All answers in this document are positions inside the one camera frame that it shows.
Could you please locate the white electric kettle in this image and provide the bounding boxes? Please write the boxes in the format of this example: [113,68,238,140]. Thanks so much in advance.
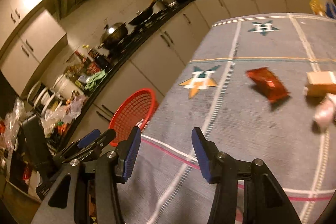
[52,75,84,100]

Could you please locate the brown snack wrapper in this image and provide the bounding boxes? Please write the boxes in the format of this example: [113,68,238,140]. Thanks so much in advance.
[245,67,290,103]

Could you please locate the orange cardboard box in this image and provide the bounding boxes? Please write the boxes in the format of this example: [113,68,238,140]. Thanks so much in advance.
[303,71,336,97]

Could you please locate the black frying pan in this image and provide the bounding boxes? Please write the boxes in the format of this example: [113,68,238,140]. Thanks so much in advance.
[129,0,157,27]

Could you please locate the grey star tablecloth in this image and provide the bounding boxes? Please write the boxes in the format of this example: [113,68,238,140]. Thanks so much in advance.
[118,14,335,223]

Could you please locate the lidded steel wok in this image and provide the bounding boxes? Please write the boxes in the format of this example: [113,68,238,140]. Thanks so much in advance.
[98,22,128,51]

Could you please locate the white cloth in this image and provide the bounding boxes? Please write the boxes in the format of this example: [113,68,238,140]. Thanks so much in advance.
[313,93,335,132]

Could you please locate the green cloth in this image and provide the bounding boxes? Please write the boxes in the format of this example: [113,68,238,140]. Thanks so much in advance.
[84,70,105,91]

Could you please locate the clear plastic bags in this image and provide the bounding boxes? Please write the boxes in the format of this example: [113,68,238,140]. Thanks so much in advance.
[41,95,87,138]

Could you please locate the red plastic basket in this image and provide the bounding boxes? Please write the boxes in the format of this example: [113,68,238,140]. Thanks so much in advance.
[108,88,159,147]

